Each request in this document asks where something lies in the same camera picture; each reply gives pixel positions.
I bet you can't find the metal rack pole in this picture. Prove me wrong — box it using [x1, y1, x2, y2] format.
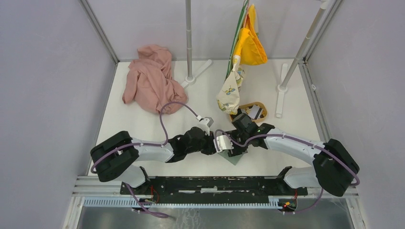
[275, 0, 330, 118]
[181, 0, 213, 89]

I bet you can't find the left metal rack pole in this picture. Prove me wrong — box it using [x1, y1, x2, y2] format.
[181, 0, 213, 89]

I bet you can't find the cartoon print children's garment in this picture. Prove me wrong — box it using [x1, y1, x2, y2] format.
[216, 0, 267, 115]

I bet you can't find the pink crumpled garment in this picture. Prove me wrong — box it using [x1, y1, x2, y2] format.
[122, 44, 188, 114]

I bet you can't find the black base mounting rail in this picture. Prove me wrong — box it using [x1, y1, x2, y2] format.
[133, 176, 308, 204]

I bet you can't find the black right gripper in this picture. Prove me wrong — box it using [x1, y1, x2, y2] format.
[222, 129, 250, 157]

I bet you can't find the right metal rack pole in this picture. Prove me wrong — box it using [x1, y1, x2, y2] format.
[275, 0, 330, 118]

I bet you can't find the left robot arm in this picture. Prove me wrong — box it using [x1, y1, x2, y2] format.
[90, 127, 216, 195]

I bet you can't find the white slotted cable duct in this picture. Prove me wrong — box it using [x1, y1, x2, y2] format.
[83, 197, 281, 209]

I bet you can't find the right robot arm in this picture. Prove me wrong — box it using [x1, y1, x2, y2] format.
[228, 114, 360, 197]

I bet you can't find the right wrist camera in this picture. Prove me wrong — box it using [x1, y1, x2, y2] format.
[213, 135, 234, 153]

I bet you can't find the yellow oval tray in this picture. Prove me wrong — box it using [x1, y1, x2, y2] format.
[229, 102, 267, 123]

